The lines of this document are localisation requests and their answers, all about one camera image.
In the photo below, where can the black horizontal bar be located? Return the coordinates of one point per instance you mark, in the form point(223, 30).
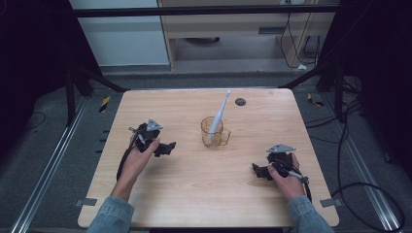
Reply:
point(194, 11)

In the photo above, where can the amber glass cup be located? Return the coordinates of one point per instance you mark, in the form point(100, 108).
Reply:
point(216, 139)

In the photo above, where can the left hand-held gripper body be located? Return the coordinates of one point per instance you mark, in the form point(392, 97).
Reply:
point(147, 136)

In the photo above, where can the white electric toothbrush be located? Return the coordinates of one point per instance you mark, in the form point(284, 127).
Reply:
point(220, 111)

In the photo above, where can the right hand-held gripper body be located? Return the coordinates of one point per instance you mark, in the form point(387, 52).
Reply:
point(280, 158)

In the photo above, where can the person's right hand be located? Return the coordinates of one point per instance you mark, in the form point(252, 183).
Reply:
point(290, 186)

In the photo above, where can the metal floor rail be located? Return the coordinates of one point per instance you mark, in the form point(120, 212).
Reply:
point(48, 168)
point(366, 178)

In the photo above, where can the black metal stand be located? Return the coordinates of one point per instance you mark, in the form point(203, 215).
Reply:
point(69, 97)
point(338, 93)

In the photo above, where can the white plug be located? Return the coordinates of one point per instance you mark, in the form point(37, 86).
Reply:
point(301, 67)

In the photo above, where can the yellow black tape strip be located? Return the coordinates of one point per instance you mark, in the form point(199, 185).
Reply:
point(315, 101)
point(104, 104)

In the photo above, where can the white cabinet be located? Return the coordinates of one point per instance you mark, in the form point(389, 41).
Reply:
point(123, 42)

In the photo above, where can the person's left hand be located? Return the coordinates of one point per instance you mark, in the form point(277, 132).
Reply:
point(134, 165)

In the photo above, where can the dark curtain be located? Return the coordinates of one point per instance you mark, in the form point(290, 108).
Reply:
point(382, 64)
point(32, 64)

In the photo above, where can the grey table bracket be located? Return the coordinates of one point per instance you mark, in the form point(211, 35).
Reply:
point(85, 202)
point(331, 202)

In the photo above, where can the dark round table grommet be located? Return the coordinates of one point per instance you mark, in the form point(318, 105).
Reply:
point(240, 102)

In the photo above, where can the light wooden desk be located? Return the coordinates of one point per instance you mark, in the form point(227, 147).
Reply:
point(226, 26)

